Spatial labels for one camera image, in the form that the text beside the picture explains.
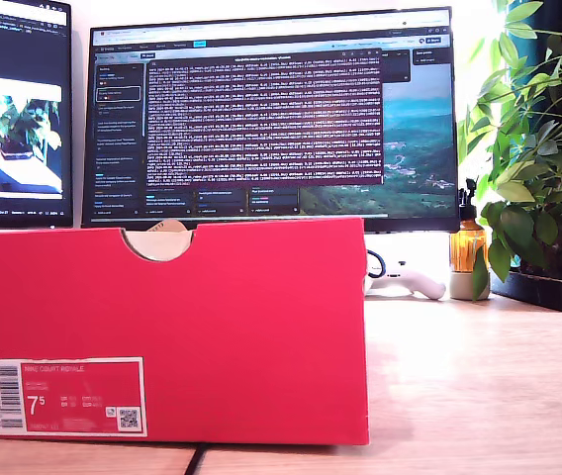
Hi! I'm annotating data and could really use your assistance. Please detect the red Nike shoebox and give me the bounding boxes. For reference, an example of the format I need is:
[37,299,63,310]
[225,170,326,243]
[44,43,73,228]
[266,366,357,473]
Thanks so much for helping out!
[0,217,371,445]

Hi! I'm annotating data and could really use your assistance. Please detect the white game controller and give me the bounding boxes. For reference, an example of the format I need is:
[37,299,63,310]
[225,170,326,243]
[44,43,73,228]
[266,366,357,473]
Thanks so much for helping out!
[363,259,448,301]

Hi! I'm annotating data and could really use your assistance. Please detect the black Huawei computer monitor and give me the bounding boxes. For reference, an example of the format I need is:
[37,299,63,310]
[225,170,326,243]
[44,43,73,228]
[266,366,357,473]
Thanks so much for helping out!
[81,5,462,234]

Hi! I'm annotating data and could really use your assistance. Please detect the amber pump bottle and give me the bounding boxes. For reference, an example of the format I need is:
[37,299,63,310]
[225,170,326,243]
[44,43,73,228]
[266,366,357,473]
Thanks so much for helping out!
[450,176,490,273]

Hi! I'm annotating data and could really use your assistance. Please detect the pale ceramic holder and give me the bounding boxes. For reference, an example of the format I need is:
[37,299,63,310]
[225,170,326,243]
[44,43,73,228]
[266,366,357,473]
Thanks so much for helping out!
[449,269,493,302]

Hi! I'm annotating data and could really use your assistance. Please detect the green leafy potted plant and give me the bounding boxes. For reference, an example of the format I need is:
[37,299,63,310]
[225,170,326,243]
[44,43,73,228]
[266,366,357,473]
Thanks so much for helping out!
[458,0,562,301]

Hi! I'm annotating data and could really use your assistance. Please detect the dark planter tray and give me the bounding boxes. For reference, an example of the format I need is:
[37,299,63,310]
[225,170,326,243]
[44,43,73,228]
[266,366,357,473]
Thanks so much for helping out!
[491,269,562,313]

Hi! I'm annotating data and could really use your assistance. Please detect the dark blue looped cord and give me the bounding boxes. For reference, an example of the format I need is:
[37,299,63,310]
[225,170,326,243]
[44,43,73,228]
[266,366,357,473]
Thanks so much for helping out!
[364,248,387,279]

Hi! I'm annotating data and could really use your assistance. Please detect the black table cable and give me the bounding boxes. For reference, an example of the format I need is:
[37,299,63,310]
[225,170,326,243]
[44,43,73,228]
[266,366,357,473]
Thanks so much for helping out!
[184,442,211,475]

